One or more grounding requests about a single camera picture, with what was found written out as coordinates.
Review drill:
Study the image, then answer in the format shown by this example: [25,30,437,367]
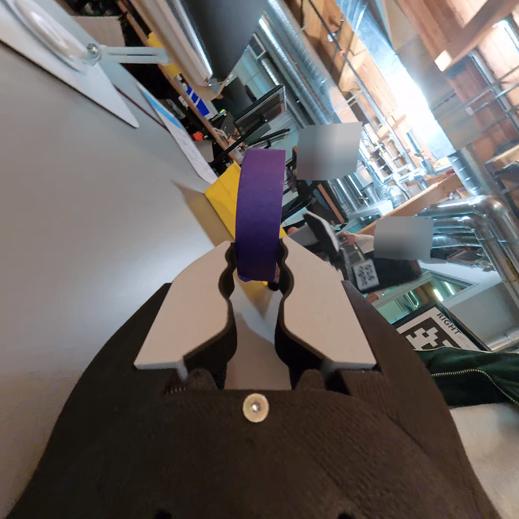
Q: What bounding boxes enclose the document stand with board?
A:
[0,0,260,128]

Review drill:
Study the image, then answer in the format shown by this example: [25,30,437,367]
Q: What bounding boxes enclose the purple tape roll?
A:
[235,148,286,282]

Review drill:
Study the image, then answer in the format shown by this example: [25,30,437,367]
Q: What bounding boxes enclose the black computer monitor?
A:
[234,85,288,131]

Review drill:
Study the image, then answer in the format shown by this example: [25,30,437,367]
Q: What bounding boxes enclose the beige trousers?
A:
[446,403,519,519]

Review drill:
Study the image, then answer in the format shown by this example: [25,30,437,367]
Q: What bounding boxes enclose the framed marker sign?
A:
[395,304,491,351]

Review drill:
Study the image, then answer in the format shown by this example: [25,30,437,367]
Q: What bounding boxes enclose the green jacket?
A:
[418,347,519,406]

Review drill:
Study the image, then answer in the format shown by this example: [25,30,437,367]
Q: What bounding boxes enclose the white paper sheet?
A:
[138,81,219,185]

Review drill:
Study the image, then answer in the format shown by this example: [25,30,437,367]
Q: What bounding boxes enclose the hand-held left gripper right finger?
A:
[275,236,378,374]

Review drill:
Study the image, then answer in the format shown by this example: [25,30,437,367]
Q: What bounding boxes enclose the yellow plastic bin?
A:
[205,161,288,290]

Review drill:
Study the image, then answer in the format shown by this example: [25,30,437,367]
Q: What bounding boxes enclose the small printed marker tag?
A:
[352,261,380,292]

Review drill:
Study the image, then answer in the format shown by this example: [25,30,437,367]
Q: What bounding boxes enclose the silver ventilation duct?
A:
[259,0,365,130]
[422,195,519,292]

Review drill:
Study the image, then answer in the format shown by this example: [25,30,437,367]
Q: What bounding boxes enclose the grey desk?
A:
[0,41,292,519]

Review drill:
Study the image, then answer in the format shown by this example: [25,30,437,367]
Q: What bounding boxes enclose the wooden post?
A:
[359,174,465,236]

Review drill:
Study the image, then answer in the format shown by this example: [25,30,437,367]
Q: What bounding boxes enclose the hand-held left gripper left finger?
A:
[133,240,239,382]

